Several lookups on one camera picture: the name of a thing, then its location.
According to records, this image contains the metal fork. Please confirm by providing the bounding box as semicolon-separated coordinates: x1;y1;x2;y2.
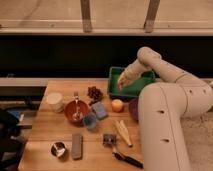
74;91;80;120

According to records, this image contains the bunch of dark grapes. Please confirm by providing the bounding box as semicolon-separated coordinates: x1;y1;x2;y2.
87;86;103;105

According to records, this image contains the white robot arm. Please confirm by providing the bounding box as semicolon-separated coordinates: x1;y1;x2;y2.
118;47;213;171

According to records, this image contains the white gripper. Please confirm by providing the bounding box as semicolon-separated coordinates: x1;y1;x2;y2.
118;72;133;90

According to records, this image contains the orange-brown bowl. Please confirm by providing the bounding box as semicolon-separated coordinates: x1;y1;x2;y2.
64;100;89;127

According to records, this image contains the purple bowl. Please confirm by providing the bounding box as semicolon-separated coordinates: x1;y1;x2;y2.
128;98;138;120

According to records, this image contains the blue sponge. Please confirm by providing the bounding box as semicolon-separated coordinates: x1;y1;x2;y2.
92;102;108;120

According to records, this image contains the yellow-red apple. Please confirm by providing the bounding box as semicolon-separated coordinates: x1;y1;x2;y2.
111;99;124;112

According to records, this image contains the black chair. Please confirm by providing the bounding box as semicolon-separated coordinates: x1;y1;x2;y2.
0;108;23;171

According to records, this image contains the green plastic tray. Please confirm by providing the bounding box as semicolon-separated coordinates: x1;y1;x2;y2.
107;67;155;101

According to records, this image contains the yellow banana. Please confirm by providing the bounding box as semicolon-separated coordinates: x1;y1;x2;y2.
115;120;133;147

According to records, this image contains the small metal cup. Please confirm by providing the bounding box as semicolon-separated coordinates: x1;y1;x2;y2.
51;142;66;158

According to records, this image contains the red chili pepper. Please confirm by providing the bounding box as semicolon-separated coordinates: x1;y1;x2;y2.
117;79;121;89

